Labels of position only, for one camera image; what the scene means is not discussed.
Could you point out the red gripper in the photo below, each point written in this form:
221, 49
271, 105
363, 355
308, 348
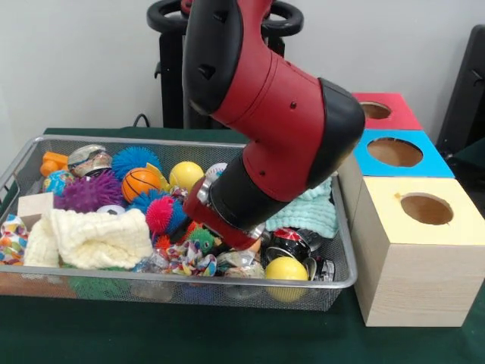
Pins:
220, 227

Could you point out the yellow ball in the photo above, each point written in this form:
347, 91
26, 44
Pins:
186, 174
286, 271

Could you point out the dark green table cloth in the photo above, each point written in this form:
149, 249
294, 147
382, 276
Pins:
227, 334

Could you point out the wooden box with three holes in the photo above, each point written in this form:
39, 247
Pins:
409, 265

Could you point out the blue spiky ball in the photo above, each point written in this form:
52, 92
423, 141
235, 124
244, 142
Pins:
135, 159

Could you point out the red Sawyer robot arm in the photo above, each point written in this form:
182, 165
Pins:
280, 114

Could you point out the purple spiky ball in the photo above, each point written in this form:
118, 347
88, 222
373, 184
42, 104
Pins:
89, 191

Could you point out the cream knitted cloth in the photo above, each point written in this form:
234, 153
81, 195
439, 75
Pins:
95, 236

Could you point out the plain wooden block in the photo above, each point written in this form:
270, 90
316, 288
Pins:
34, 206

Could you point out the orange toy basketball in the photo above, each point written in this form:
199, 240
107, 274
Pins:
142, 183

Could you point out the white baseball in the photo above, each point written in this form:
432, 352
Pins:
214, 171

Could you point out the mint green cloth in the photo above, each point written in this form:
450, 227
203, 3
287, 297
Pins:
311, 214

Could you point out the clear mesh bin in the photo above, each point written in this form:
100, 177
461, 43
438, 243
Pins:
341, 292

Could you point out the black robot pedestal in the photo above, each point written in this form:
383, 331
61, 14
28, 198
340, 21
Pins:
170, 91

